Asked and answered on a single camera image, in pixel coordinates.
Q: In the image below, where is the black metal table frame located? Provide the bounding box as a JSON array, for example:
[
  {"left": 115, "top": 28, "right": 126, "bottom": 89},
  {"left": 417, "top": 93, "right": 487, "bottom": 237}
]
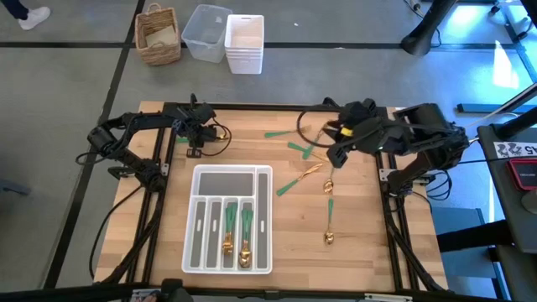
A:
[{"left": 94, "top": 92, "right": 450, "bottom": 294}]

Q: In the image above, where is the white plastic bin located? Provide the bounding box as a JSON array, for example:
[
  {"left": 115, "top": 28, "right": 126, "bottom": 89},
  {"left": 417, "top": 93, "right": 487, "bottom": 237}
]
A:
[{"left": 223, "top": 13, "right": 266, "bottom": 76}]

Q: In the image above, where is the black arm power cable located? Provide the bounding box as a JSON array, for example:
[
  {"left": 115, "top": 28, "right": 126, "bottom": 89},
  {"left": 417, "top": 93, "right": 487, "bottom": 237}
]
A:
[{"left": 88, "top": 186, "right": 146, "bottom": 281}]

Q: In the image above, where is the blue metal bar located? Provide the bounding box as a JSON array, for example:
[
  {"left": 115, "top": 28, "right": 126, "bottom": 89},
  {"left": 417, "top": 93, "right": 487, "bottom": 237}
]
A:
[{"left": 456, "top": 102, "right": 537, "bottom": 115}]

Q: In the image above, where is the beige card sheet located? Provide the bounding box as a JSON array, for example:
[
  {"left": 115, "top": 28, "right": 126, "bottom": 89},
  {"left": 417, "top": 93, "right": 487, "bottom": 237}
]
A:
[{"left": 144, "top": 23, "right": 178, "bottom": 48}]

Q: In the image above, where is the gold spoon green handle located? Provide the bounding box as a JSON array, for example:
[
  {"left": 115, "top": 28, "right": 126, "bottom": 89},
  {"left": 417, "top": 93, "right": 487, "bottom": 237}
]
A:
[
  {"left": 322, "top": 166, "right": 336, "bottom": 195},
  {"left": 237, "top": 207, "right": 253, "bottom": 269},
  {"left": 239, "top": 207, "right": 255, "bottom": 269},
  {"left": 323, "top": 196, "right": 336, "bottom": 246}
]

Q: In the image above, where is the person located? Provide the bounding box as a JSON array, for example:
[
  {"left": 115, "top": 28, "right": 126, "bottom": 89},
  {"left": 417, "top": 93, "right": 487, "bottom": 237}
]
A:
[{"left": 0, "top": 0, "right": 52, "bottom": 31}]

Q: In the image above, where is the dark side desk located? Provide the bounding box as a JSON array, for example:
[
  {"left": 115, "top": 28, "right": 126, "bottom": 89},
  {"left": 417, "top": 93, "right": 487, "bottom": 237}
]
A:
[{"left": 477, "top": 119, "right": 537, "bottom": 255}]

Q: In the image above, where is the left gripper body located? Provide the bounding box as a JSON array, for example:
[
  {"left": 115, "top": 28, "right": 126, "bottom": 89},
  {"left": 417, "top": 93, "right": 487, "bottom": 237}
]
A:
[{"left": 175, "top": 102, "right": 218, "bottom": 146}]

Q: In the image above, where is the clear plastic bin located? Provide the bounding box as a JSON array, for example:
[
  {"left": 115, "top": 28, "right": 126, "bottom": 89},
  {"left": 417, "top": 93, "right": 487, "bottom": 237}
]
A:
[{"left": 180, "top": 3, "right": 234, "bottom": 65}]

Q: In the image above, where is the white printed label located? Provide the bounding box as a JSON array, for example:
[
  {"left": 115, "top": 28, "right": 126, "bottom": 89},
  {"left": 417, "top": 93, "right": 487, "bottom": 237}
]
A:
[{"left": 493, "top": 141, "right": 537, "bottom": 159}]

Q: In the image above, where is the pale yellow cable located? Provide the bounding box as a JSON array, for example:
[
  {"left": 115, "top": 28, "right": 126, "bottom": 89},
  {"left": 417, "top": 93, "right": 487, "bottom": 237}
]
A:
[{"left": 463, "top": 95, "right": 537, "bottom": 131}]

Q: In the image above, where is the black stand base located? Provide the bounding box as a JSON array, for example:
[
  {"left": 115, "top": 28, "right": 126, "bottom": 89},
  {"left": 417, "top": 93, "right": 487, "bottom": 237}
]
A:
[{"left": 400, "top": 0, "right": 458, "bottom": 58}]

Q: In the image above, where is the red black device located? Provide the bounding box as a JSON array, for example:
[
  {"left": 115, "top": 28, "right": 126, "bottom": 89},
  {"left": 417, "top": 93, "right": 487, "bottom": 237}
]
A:
[{"left": 506, "top": 158, "right": 537, "bottom": 192}]

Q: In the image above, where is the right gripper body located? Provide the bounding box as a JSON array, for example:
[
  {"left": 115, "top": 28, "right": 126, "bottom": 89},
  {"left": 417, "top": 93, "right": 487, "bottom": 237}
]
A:
[{"left": 337, "top": 99, "right": 391, "bottom": 154}]

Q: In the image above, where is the white plastic cutlery tray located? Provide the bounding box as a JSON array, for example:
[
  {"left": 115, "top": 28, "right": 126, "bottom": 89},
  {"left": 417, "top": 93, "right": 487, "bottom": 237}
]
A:
[{"left": 180, "top": 164, "right": 274, "bottom": 276}]

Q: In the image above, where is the gold fork green handle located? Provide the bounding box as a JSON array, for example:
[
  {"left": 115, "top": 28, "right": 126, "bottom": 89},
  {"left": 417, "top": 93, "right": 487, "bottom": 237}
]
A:
[
  {"left": 222, "top": 201, "right": 237, "bottom": 257},
  {"left": 287, "top": 141, "right": 332, "bottom": 164},
  {"left": 223, "top": 201, "right": 239, "bottom": 257},
  {"left": 263, "top": 124, "right": 311, "bottom": 139}
]

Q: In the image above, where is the black handheld camera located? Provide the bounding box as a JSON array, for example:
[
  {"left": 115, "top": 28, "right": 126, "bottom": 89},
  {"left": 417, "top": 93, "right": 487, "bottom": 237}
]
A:
[{"left": 160, "top": 278, "right": 195, "bottom": 302}]

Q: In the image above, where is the black metal bar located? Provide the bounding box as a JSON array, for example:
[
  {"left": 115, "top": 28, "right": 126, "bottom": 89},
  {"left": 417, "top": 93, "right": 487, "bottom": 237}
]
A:
[{"left": 0, "top": 283, "right": 537, "bottom": 302}]

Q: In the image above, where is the wicker basket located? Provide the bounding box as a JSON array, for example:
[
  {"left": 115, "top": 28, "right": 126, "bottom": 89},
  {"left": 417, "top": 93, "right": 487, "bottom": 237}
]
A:
[{"left": 133, "top": 3, "right": 182, "bottom": 67}]

